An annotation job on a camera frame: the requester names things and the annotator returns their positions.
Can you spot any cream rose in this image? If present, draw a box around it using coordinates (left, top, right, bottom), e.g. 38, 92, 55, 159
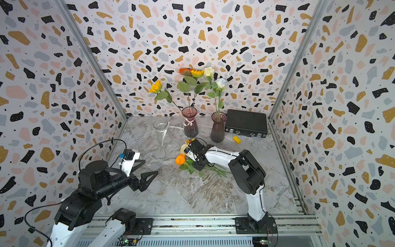
180, 143, 189, 154
203, 67, 223, 112

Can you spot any orange rose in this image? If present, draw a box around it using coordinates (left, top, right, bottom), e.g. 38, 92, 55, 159
175, 154, 231, 178

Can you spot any yellow sunflower small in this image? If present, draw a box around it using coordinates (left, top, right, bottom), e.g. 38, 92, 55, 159
149, 79, 182, 110

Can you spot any yellow sunflower large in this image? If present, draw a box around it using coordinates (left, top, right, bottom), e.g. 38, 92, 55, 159
191, 70, 206, 107

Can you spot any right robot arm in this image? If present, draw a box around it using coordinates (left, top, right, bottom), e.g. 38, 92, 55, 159
181, 139, 269, 233

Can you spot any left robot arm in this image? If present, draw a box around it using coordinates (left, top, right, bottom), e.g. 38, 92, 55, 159
48, 161, 158, 247

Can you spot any pink glass vase with ribbon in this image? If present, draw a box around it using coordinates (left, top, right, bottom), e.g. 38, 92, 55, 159
182, 107, 199, 138

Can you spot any purple ribbed glass vase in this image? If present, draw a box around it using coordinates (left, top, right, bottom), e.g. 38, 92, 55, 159
210, 112, 227, 143

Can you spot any yellow block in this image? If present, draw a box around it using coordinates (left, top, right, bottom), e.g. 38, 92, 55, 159
232, 136, 241, 144

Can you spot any clear glass vase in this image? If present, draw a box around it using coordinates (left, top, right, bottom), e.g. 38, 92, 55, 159
153, 119, 171, 146

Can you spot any black case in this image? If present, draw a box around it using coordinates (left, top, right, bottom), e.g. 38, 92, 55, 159
225, 110, 268, 138

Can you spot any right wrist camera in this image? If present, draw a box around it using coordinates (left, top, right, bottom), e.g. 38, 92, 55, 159
184, 147, 197, 161

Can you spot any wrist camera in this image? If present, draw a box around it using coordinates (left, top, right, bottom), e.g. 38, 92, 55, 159
119, 149, 141, 177
184, 147, 197, 161

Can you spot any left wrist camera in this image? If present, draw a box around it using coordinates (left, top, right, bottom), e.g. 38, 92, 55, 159
119, 149, 141, 177

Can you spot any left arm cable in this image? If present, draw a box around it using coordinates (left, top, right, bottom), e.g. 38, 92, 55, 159
24, 138, 128, 247

